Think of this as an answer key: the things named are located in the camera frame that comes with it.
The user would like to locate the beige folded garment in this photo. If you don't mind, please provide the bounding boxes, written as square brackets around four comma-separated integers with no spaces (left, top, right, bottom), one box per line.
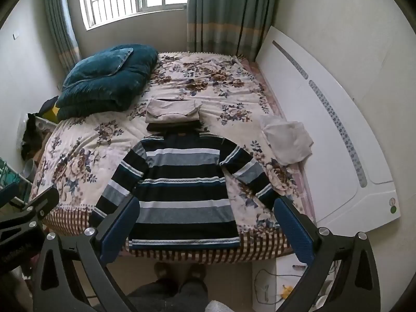
[145,98,203,125]

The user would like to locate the yellow bag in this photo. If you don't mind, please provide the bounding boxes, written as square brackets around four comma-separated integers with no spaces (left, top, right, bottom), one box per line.
[44,104,61,124]

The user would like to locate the teal pillow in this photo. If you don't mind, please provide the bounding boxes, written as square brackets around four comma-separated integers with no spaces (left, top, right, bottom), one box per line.
[63,47,134,88]

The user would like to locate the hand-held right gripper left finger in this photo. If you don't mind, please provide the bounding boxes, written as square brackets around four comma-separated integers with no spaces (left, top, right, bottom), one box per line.
[32,197,140,312]

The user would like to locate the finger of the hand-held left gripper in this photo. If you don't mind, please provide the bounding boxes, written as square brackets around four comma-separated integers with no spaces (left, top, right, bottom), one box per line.
[19,186,61,222]

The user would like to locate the person's legs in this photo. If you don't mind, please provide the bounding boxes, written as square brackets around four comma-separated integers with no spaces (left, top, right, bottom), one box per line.
[127,276,209,312]

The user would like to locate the white bedside cabinet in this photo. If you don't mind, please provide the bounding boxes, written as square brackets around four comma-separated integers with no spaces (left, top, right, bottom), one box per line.
[252,253,345,312]

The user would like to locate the white folded cloth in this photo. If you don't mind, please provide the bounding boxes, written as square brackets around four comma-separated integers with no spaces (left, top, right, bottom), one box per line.
[262,117,314,166]

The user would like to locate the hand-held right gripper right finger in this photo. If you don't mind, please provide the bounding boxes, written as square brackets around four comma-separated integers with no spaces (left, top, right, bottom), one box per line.
[274,196,381,312]

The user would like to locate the teal quilt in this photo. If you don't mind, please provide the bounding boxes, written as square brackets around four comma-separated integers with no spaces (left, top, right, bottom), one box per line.
[57,44,159,121]

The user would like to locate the grey slipper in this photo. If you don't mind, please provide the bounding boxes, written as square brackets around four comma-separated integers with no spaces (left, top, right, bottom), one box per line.
[154,262,178,282]
[188,263,207,283]

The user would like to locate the green basket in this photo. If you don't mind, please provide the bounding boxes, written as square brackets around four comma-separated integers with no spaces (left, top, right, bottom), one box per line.
[0,158,24,187]

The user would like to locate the black cable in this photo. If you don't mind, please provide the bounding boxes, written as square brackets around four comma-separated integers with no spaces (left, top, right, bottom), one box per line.
[253,268,295,303]

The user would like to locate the striped knit sweater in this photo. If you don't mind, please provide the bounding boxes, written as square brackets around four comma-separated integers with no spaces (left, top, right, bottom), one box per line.
[89,132,282,251]

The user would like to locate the dark folded garment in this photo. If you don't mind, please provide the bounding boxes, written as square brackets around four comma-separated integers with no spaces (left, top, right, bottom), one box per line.
[146,122,202,134]

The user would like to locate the black cloth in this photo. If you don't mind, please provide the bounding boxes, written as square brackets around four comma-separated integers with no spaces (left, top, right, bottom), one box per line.
[20,113,44,160]

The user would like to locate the floral bed sheet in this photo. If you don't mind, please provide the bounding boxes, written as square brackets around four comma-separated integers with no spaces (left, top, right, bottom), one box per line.
[29,51,317,264]

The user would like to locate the white headboard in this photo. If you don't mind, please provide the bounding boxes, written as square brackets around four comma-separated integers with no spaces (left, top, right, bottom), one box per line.
[255,26,401,237]

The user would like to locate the grey bucket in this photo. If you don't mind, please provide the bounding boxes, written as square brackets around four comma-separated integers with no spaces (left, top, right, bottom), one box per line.
[22,159,39,181]

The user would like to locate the green striped curtain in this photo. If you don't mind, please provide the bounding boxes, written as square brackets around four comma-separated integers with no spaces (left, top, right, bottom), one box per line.
[186,0,282,62]
[44,0,81,72]

